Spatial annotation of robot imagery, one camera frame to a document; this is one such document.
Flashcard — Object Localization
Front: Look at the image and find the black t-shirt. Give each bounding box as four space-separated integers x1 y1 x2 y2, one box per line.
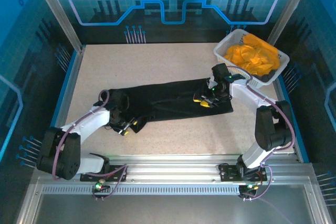
108 77 234 134

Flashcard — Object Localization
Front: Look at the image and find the white plastic basket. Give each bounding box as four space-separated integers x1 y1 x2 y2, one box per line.
213 28 290 90

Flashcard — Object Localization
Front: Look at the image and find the orange t-shirt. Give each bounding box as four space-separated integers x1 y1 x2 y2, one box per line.
223 34 281 76

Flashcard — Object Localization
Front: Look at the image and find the dark grey t-shirt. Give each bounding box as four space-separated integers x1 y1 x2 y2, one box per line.
258 70 279 83

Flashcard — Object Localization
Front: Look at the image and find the small controller board with LEDs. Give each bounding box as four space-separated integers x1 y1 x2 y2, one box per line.
238 183 260 200
91 180 111 200

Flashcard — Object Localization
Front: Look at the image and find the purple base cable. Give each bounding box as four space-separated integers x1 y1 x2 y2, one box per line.
240 165 275 201
85 163 129 202

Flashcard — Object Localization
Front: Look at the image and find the aluminium side rail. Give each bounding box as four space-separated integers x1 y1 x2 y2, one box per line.
269 48 311 163
44 45 85 162

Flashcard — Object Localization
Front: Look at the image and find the aluminium mounting rail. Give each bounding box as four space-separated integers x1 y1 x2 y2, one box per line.
34 154 314 183

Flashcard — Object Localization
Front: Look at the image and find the slotted grey cable duct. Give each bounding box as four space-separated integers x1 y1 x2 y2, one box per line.
41 185 242 196

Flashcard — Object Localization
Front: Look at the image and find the aluminium frame post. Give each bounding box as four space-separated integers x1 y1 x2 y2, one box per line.
264 0 317 52
28 0 85 53

